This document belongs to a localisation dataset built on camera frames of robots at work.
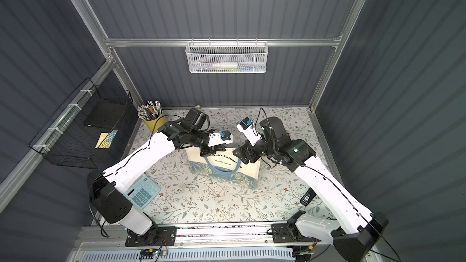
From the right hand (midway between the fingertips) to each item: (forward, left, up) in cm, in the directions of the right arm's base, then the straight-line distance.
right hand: (241, 147), depth 68 cm
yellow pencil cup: (+25, +48, -17) cm, 56 cm away
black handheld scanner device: (-10, -30, -25) cm, 40 cm away
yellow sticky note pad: (0, +49, +6) cm, 49 cm away
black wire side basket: (+9, +67, -2) cm, 68 cm away
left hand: (+4, +7, -5) cm, 10 cm away
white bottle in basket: (+47, +8, +6) cm, 48 cm away
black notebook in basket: (+16, +60, +1) cm, 62 cm away
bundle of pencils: (+32, +51, -13) cm, 61 cm away
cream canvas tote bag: (0, +7, -17) cm, 19 cm away
